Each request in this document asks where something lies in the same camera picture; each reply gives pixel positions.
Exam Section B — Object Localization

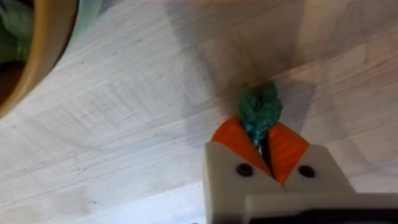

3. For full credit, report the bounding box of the left gripper white and orange right finger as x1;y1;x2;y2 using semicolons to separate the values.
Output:
267;122;356;194

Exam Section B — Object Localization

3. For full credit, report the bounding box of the left gripper white and orange left finger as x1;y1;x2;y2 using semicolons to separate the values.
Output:
202;116;285;224

